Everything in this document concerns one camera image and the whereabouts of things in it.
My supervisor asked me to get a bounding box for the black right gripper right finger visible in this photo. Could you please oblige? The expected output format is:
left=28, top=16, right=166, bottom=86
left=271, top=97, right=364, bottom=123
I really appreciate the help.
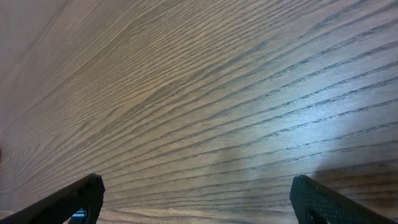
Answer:
left=289, top=175, right=396, bottom=224

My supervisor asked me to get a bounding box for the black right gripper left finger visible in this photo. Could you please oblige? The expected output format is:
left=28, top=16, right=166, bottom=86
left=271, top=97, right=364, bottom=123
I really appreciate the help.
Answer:
left=1, top=174, right=105, bottom=224

